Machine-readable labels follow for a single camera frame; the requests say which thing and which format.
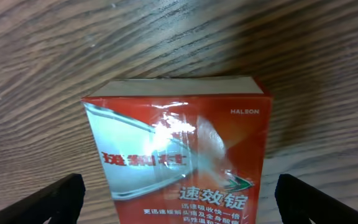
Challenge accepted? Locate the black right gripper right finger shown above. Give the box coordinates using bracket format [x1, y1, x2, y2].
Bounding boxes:
[275, 174, 358, 224]

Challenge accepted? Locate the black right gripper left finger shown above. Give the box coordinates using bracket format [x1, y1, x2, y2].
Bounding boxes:
[0, 174, 86, 224]

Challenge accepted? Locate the red medicine sachet box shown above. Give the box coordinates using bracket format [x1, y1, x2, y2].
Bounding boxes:
[82, 77, 272, 224]

